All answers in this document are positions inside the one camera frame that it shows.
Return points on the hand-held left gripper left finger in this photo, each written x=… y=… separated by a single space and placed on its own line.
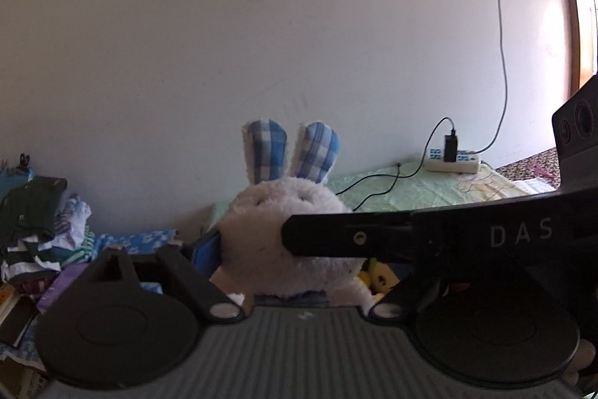
x=205 y=252

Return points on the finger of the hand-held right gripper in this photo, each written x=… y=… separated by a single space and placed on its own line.
x=336 y=235

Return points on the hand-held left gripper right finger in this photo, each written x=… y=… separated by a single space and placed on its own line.
x=406 y=296

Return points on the yellow tiger plush toy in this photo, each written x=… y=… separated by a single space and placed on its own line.
x=379 y=277

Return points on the white rabbit plush toy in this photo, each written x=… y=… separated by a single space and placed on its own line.
x=266 y=212

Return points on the blue white patterned cloth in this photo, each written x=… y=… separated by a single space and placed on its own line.
x=135 y=242

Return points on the brown patterned blanket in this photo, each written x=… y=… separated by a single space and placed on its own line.
x=528 y=167

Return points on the white power strip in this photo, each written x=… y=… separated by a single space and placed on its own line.
x=462 y=165

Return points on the cartoon printed bed sheet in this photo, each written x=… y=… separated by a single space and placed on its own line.
x=420 y=193

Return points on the black charger plug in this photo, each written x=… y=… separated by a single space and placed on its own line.
x=451 y=149

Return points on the purple box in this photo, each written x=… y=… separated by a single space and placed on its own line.
x=60 y=287

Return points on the pile of folded clothes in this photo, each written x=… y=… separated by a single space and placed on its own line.
x=32 y=216

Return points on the wooden window frame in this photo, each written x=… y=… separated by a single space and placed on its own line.
x=577 y=6

